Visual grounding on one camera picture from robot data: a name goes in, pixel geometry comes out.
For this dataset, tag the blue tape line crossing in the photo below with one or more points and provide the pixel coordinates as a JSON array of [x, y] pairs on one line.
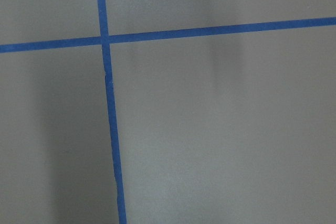
[[112, 116]]

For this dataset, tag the blue tape line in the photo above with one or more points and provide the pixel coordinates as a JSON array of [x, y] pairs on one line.
[[169, 34]]

